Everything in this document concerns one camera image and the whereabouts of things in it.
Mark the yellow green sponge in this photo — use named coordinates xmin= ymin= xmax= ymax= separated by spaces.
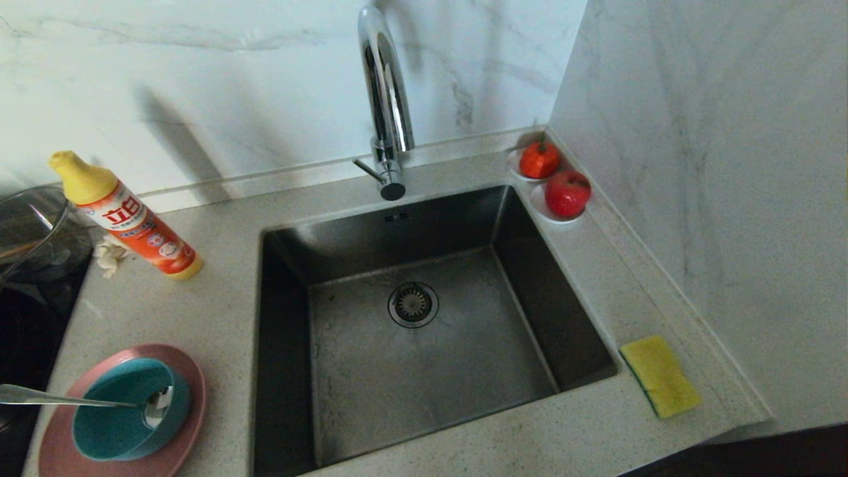
xmin=619 ymin=335 xmax=704 ymax=419

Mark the orange dish soap bottle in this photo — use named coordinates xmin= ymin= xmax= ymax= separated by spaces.
xmin=48 ymin=150 xmax=203 ymax=280

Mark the round sink drain strainer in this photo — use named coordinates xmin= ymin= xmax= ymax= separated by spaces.
xmin=388 ymin=282 xmax=440 ymax=329

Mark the stainless steel sink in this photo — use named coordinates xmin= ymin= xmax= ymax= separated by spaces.
xmin=250 ymin=184 xmax=620 ymax=477

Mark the small white dish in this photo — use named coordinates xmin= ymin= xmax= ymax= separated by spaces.
xmin=530 ymin=182 xmax=589 ymax=226
xmin=507 ymin=147 xmax=562 ymax=184

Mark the red tomato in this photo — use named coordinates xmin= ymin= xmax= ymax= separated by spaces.
xmin=519 ymin=132 xmax=561 ymax=180

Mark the red apple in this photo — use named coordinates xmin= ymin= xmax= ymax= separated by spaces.
xmin=545 ymin=169 xmax=592 ymax=219

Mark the chrome gooseneck faucet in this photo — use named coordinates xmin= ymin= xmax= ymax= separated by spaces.
xmin=352 ymin=3 xmax=417 ymax=201

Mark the crumpled white cloth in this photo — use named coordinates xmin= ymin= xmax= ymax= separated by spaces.
xmin=93 ymin=235 xmax=130 ymax=279

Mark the teal bowl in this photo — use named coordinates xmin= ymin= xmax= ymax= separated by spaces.
xmin=71 ymin=357 xmax=193 ymax=462

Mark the black stovetop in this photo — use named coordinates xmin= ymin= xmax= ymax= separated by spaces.
xmin=0 ymin=258 xmax=90 ymax=477

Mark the metal spoon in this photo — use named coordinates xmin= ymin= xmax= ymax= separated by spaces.
xmin=0 ymin=383 xmax=174 ymax=429

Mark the pink plate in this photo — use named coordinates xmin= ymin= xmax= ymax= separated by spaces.
xmin=38 ymin=343 xmax=207 ymax=477

